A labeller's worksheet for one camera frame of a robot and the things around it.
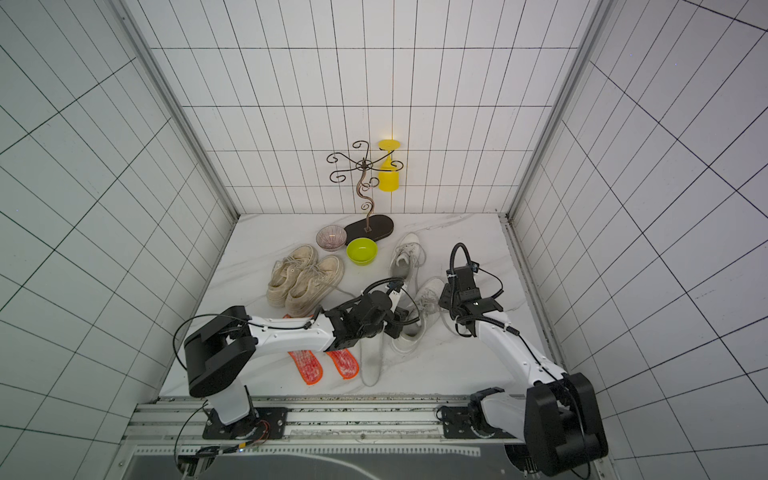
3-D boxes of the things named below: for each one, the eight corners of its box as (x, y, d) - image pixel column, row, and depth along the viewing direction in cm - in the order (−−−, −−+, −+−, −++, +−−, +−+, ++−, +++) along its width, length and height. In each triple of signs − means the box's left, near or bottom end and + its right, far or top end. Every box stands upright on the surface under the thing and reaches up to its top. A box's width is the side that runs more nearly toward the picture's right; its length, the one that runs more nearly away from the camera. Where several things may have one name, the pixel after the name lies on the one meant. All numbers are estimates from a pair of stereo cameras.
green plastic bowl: (346, 265, 105) (345, 260, 103) (348, 244, 112) (347, 238, 109) (378, 265, 105) (377, 260, 103) (378, 244, 112) (378, 238, 109)
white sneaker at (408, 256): (388, 280, 101) (388, 264, 94) (404, 240, 113) (405, 224, 106) (415, 288, 99) (417, 273, 92) (429, 247, 111) (432, 231, 104)
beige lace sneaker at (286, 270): (260, 301, 95) (253, 292, 90) (298, 249, 109) (294, 239, 104) (283, 310, 93) (277, 301, 88) (319, 256, 107) (315, 245, 102)
